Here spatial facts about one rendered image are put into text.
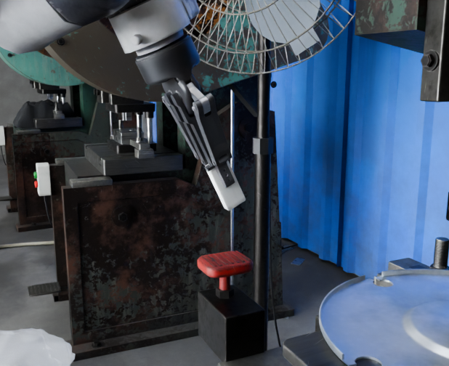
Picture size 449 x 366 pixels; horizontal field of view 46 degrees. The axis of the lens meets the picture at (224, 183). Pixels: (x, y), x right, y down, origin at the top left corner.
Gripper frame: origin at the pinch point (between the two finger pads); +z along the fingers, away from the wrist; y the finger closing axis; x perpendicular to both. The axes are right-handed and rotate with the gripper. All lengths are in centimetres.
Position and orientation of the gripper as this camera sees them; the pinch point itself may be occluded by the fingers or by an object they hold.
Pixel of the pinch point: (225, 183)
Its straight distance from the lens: 72.3
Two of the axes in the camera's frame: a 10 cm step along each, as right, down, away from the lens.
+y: 4.2, 2.0, -8.9
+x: 8.2, -5.0, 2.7
